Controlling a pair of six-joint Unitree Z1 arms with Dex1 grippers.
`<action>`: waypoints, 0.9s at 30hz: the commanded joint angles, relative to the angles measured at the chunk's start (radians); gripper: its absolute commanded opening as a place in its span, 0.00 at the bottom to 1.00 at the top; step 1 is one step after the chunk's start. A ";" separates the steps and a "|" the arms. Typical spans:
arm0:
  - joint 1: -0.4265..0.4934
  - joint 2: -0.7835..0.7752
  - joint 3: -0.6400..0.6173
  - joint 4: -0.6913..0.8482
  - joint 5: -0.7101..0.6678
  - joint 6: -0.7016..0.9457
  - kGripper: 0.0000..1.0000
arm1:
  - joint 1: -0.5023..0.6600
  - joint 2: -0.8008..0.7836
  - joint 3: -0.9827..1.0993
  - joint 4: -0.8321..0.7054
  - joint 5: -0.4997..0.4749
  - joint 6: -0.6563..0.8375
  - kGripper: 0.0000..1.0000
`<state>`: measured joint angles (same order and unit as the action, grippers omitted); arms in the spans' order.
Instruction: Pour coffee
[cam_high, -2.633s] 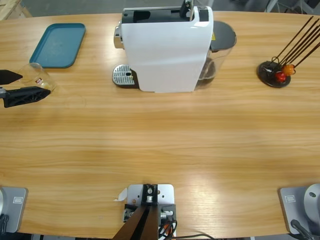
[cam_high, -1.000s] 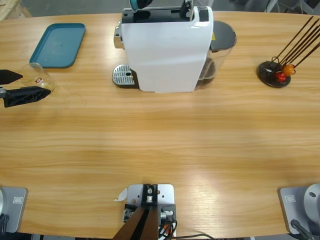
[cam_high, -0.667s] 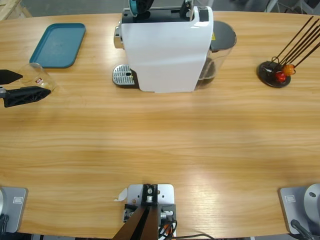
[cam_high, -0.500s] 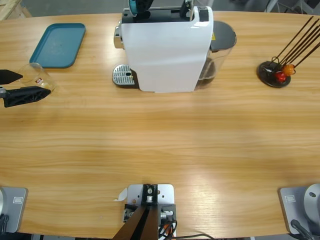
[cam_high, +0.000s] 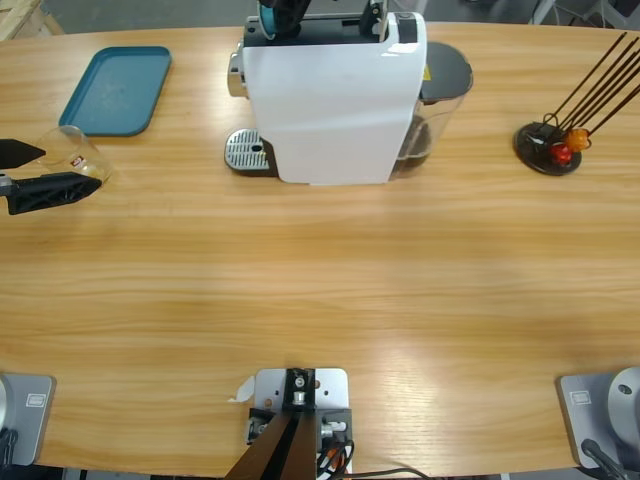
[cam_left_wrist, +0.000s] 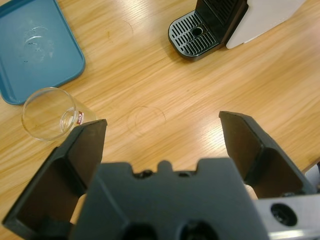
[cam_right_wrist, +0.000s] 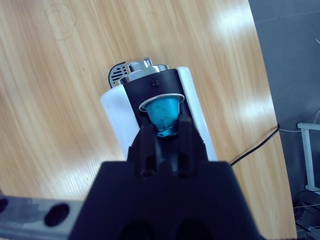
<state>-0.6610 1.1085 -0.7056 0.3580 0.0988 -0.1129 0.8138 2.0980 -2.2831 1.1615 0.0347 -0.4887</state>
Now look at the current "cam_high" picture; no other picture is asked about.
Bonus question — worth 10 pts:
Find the white paper scrap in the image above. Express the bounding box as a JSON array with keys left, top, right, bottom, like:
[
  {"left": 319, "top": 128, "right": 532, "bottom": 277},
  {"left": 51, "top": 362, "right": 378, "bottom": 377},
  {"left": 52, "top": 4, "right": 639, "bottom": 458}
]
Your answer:
[{"left": 227, "top": 375, "right": 257, "bottom": 404}]

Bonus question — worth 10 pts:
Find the metal drip tray grate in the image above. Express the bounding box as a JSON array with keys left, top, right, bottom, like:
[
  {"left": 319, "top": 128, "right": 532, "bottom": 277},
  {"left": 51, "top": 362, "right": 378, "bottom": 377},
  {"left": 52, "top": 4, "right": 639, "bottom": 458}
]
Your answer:
[{"left": 223, "top": 128, "right": 279, "bottom": 179}]

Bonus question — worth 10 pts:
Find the black base cable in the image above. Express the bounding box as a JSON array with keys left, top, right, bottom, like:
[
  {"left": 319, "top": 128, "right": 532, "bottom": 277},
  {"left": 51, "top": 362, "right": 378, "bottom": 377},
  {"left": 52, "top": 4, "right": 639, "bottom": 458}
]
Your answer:
[
  {"left": 0, "top": 427, "right": 20, "bottom": 467},
  {"left": 579, "top": 438, "right": 632, "bottom": 480}
]

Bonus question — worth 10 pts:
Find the blue coffee capsule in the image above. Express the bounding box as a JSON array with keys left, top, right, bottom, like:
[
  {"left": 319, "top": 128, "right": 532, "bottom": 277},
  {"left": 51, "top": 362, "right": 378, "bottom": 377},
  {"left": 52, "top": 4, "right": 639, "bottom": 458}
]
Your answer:
[{"left": 257, "top": 3, "right": 279, "bottom": 41}]

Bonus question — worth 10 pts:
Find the white background metal frame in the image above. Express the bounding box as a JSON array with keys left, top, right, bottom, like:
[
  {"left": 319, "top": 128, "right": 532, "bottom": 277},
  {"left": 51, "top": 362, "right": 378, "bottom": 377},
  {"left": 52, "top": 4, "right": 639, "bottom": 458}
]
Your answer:
[{"left": 529, "top": 0, "right": 640, "bottom": 29}]

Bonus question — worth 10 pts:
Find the white capsule coffee machine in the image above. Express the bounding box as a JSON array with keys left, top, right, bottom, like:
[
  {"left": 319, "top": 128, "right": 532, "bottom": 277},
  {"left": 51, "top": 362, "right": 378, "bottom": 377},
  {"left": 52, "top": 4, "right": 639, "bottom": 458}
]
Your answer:
[{"left": 223, "top": 10, "right": 429, "bottom": 187}]

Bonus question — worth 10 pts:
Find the black capsule holder with rods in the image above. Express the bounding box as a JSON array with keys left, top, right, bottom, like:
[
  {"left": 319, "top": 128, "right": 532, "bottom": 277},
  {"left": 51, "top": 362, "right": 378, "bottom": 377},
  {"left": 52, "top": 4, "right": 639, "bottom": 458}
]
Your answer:
[{"left": 513, "top": 32, "right": 640, "bottom": 177}]

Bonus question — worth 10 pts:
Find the clear water tank black lid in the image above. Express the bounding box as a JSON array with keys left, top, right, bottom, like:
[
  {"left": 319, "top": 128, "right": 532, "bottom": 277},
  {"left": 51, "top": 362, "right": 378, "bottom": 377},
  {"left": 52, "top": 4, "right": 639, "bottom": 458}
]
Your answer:
[{"left": 389, "top": 41, "right": 474, "bottom": 181}]

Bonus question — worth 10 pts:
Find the teal plastic tray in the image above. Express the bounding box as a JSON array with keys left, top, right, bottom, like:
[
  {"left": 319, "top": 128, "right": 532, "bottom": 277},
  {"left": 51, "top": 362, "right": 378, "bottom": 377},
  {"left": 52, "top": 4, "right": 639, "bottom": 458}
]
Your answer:
[{"left": 58, "top": 45, "right": 173, "bottom": 138}]

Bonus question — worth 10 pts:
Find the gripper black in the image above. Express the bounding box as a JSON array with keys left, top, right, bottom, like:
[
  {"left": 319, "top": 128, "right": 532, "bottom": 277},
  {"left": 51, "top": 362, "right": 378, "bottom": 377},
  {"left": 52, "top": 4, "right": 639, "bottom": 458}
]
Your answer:
[{"left": 0, "top": 138, "right": 103, "bottom": 216}]

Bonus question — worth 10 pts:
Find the clear drinking glass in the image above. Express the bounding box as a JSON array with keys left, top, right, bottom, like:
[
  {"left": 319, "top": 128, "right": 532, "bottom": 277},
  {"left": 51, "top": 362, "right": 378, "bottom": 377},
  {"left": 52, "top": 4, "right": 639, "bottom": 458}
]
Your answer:
[{"left": 37, "top": 124, "right": 114, "bottom": 187}]

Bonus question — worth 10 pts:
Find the wooden pallet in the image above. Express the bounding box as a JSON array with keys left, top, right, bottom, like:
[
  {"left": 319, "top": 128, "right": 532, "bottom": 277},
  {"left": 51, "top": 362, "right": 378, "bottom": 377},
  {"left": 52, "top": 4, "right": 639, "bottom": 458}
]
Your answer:
[{"left": 0, "top": 0, "right": 65, "bottom": 42}]

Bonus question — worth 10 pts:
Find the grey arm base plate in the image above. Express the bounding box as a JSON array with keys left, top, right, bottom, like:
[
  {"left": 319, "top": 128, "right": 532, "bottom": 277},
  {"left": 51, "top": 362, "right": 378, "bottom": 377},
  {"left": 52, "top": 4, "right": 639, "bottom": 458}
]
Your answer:
[
  {"left": 556, "top": 366, "right": 640, "bottom": 471},
  {"left": 0, "top": 372, "right": 58, "bottom": 467}
]

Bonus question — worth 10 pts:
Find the silver coffee machine lever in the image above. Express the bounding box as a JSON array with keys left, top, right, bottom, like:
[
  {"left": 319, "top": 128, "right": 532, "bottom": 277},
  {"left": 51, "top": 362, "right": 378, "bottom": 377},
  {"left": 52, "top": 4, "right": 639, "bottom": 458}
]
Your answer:
[{"left": 359, "top": 0, "right": 390, "bottom": 41}]

